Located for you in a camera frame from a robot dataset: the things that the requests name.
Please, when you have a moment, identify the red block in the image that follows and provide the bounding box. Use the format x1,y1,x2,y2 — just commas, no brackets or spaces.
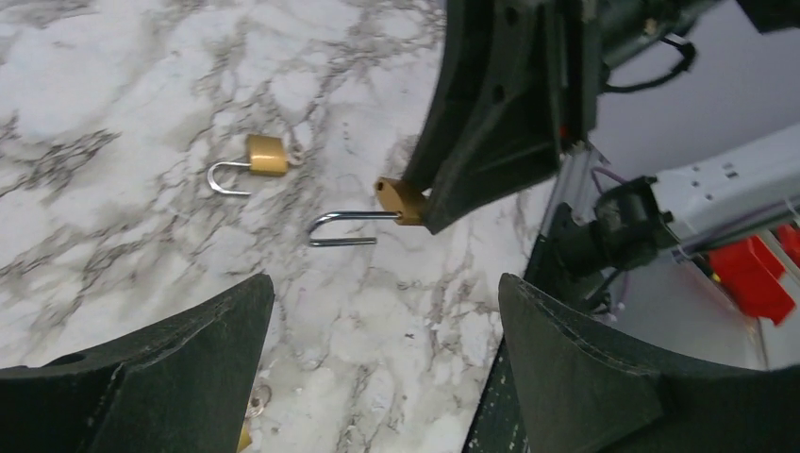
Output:
708,224,799,327

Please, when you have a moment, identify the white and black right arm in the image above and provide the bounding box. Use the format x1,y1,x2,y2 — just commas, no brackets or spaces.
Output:
403,1,799,276

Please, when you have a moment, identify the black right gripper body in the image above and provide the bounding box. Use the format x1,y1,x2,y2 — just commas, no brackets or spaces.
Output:
555,1,716,148

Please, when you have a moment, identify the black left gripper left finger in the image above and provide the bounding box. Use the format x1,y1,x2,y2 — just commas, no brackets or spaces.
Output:
1,274,275,452

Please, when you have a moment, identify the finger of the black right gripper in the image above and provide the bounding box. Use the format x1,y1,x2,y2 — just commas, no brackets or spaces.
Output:
402,1,561,234

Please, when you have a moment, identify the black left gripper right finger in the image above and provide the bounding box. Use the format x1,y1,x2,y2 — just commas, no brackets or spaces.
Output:
499,274,799,452

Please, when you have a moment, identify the brass padlock with key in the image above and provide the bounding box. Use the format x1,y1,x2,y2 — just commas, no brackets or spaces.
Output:
237,383,273,453

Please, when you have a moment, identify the brass padlock long shackle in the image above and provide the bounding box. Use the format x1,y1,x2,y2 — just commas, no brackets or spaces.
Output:
307,177,427,247

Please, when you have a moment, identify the small brass padlock centre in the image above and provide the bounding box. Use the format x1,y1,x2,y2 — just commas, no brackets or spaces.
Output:
206,134,292,197

